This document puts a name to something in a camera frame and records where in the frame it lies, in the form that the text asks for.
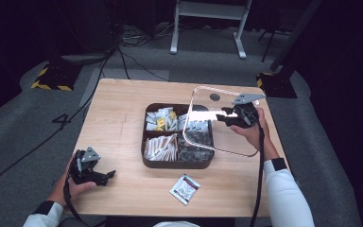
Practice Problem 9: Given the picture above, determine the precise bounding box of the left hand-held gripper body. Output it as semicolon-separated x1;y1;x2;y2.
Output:
70;146;108;186

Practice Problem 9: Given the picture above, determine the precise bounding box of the white metal stand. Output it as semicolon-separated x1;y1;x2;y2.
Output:
169;0;253;61

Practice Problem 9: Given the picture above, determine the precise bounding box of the person's left hand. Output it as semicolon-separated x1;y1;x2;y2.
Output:
46;156;97;208

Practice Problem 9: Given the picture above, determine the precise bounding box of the clear plastic box lid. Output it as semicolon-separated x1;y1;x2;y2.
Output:
181;85;261;158

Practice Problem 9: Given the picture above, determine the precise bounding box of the left hand-held gripper cable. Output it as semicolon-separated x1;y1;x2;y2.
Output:
62;178;88;227

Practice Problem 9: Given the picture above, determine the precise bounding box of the dark slanted pole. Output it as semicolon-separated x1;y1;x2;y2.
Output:
269;0;324;72

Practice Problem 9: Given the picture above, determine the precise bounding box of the dark square compartment box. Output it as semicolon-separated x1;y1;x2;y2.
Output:
140;102;216;170

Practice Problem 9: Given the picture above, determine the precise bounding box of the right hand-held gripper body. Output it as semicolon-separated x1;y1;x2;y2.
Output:
230;93;267;130

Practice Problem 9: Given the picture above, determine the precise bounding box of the pile of white yellow tea bags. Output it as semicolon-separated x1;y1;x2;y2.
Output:
145;107;179;132

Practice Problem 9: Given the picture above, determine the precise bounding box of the person's right hand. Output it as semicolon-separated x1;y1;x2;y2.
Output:
230;107;281;162

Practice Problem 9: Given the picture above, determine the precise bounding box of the pile of brown stick sachets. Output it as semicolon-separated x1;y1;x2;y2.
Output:
143;133;180;163

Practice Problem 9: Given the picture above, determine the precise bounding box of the white red-striped sachet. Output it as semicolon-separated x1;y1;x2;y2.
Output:
168;173;201;206

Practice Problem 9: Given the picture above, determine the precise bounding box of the hand-held gripper cable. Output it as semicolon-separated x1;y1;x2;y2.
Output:
249;119;266;227
62;178;88;227

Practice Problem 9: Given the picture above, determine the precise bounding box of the black floor cable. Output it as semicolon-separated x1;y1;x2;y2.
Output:
0;46;114;194

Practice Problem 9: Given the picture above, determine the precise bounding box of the pile of dark packets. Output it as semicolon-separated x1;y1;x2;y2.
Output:
177;130;215;163

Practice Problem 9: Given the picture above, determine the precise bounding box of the pile of white red-label sachets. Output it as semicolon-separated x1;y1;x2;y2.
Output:
178;113;210;133

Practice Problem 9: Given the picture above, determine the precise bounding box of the right hand-held gripper cable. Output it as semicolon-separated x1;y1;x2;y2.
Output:
249;119;266;227

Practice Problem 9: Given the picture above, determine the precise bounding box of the person's white clothing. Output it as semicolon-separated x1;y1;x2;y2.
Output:
152;220;202;227

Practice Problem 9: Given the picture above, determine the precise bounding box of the black yellow striped stand base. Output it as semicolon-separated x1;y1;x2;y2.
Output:
255;72;298;99
30;62;83;92

